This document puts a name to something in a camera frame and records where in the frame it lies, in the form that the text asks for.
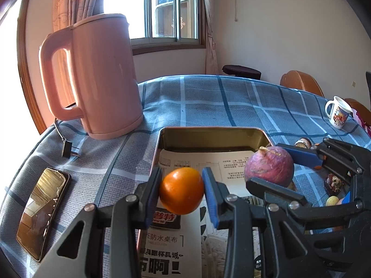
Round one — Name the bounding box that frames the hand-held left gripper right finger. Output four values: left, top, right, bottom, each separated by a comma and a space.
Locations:
202, 166, 319, 278

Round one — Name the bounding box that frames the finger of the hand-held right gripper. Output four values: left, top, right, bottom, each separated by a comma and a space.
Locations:
277, 137, 366, 186
246, 177, 364, 232

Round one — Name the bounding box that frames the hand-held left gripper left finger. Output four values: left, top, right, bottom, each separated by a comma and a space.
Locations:
33, 166, 163, 278

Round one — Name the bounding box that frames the purple radish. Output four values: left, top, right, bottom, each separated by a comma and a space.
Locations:
244, 146, 294, 187

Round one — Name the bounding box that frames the smooth orange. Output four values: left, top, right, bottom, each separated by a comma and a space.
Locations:
159, 167, 205, 215

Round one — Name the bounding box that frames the metal tin box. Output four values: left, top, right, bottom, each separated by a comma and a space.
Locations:
136, 126, 274, 278

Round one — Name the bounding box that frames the printed paper sheet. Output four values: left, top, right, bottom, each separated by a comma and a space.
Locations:
141, 149, 261, 278

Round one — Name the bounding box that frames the white printed mug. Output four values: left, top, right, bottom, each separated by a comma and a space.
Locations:
325, 96, 353, 129

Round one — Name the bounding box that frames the brown leather chair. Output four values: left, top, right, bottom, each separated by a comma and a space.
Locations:
280, 70, 324, 97

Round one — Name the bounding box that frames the dark round stool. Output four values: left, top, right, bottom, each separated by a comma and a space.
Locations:
222, 64, 261, 80

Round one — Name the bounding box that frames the black smartphone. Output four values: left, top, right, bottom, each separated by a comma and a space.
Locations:
16, 167, 71, 262

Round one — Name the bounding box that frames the pink electric kettle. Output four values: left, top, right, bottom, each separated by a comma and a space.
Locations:
38, 13, 144, 139

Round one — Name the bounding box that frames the beige curtain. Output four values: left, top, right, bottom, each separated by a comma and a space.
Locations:
200, 0, 219, 76

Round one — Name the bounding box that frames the sliding glass window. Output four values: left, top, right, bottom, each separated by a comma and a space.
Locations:
103, 0, 206, 55

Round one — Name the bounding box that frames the black kettle power cord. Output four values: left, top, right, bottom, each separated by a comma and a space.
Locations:
54, 118, 80, 158

